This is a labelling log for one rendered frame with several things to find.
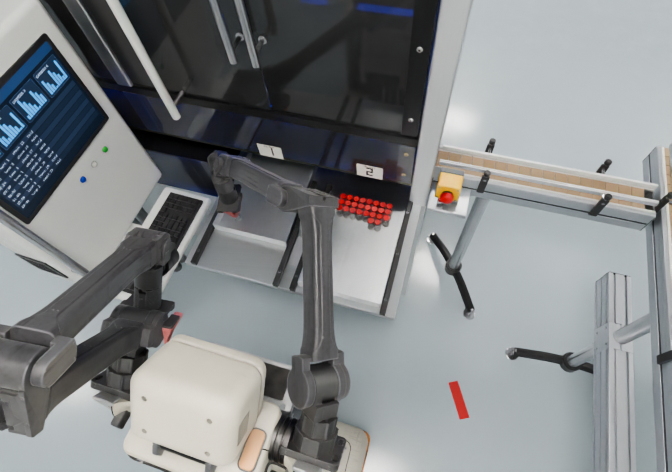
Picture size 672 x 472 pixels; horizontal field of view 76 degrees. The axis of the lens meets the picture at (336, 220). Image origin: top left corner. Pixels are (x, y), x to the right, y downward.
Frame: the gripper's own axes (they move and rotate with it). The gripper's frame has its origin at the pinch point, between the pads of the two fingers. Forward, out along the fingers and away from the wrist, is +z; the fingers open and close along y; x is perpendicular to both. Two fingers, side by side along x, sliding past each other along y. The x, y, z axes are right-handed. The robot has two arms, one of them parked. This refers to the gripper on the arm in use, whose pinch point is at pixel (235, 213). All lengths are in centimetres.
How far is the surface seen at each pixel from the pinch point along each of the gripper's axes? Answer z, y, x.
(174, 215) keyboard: 10.4, 5.8, 25.0
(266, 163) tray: 2.7, 23.4, -7.9
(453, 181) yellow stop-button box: -14, 2, -70
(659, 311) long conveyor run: -2, -35, -125
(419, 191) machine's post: -7, 3, -60
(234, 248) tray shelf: 4.9, -10.8, -0.1
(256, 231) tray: 4.0, -4.8, -6.9
